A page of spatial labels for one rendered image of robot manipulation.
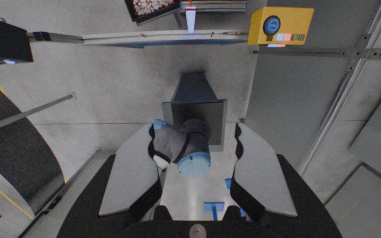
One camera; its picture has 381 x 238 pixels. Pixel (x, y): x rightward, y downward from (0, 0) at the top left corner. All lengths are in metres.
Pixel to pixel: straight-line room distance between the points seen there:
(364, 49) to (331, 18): 0.25
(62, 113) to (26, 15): 1.13
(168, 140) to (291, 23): 0.53
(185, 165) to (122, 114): 1.61
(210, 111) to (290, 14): 0.41
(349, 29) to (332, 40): 0.08
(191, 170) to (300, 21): 0.59
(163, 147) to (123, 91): 1.47
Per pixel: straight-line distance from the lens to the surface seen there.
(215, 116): 0.59
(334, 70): 0.95
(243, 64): 1.65
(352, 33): 0.94
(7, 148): 1.84
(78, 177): 2.23
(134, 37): 0.75
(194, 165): 0.44
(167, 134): 0.41
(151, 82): 1.64
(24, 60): 0.72
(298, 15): 0.58
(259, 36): 0.52
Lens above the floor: 1.54
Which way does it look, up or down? 62 degrees down
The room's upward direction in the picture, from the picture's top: 179 degrees counter-clockwise
